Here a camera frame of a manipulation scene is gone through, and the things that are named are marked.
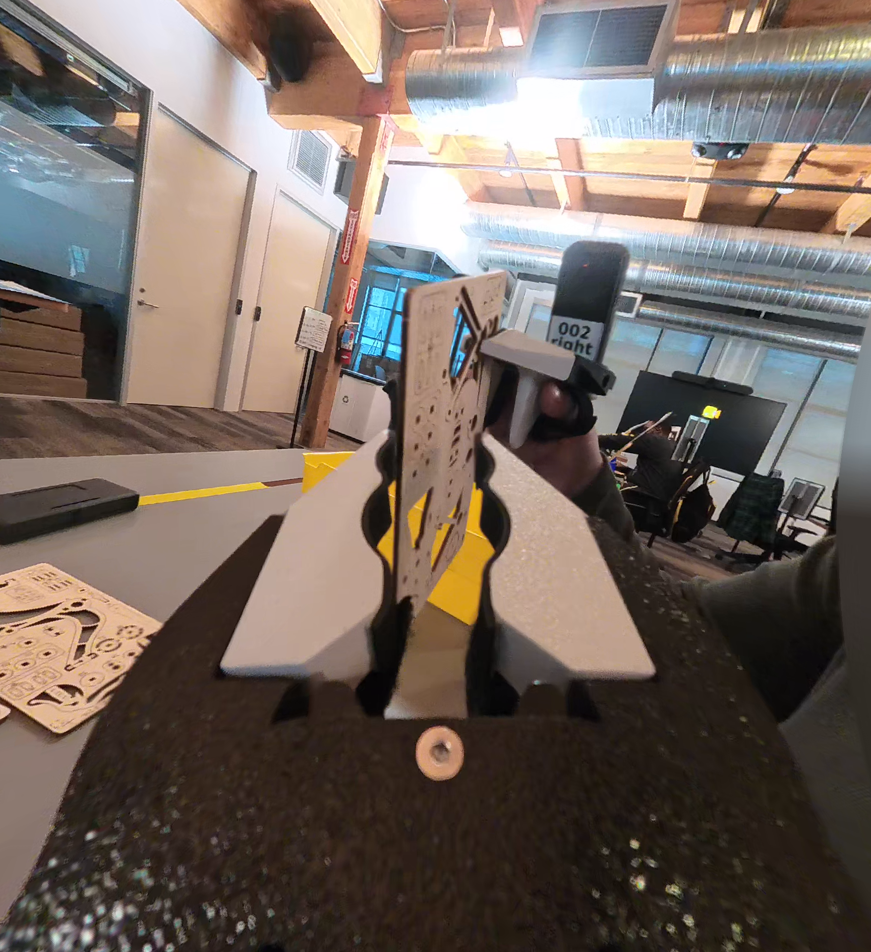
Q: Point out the yellow tape strip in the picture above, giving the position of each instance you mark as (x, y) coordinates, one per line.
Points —
(205, 492)

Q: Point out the black wall speaker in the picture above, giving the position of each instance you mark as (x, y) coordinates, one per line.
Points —
(346, 186)

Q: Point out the ceiling vent grille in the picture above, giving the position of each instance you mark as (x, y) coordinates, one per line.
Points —
(599, 33)

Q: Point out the glass wall panel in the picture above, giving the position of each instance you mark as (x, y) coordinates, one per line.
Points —
(41, 186)

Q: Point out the yellow box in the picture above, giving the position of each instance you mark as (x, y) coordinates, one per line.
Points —
(457, 595)

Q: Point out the black office chair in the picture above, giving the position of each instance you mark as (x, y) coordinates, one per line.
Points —
(692, 506)

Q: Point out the black ceiling rail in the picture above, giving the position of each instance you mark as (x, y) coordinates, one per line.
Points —
(628, 176)

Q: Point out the narrow white door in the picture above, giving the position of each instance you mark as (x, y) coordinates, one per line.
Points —
(286, 312)

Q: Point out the wooden standing desk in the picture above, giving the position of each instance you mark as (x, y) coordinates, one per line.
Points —
(4, 294)

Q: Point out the person's right hand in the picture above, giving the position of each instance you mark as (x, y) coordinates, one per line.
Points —
(560, 398)

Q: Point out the wall vent grille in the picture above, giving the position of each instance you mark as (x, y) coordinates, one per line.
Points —
(311, 160)

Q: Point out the plaid cloth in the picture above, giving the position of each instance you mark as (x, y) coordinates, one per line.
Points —
(755, 506)

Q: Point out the white sign on stand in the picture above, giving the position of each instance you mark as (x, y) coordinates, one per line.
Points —
(314, 329)

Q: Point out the red post sign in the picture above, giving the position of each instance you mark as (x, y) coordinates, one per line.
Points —
(349, 238)

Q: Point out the large black screen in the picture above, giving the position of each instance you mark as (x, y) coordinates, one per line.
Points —
(651, 416)

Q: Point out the wooden post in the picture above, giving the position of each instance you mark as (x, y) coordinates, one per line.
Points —
(331, 401)

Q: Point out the stack of cardboard boxes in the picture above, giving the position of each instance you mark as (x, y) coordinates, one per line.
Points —
(41, 349)

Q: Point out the red fire extinguisher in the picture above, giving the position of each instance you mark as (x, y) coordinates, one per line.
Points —
(344, 343)

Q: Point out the white wall vent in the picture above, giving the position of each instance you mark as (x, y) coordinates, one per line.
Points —
(628, 303)

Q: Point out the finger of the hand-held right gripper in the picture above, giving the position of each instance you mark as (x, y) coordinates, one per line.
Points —
(528, 353)

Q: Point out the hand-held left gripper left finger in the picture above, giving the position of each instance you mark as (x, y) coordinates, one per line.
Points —
(309, 580)

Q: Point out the white recycling bin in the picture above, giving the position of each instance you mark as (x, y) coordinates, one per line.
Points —
(357, 405)

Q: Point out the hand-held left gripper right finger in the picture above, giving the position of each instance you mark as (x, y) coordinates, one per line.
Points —
(562, 587)

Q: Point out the black ceiling camera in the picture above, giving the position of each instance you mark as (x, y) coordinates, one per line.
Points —
(718, 150)

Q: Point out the wide white door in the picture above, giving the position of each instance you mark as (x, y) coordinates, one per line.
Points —
(182, 260)

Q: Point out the large silver air duct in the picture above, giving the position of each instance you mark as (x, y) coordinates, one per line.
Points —
(777, 82)

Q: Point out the black flat case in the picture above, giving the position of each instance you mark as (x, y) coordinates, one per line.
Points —
(48, 509)

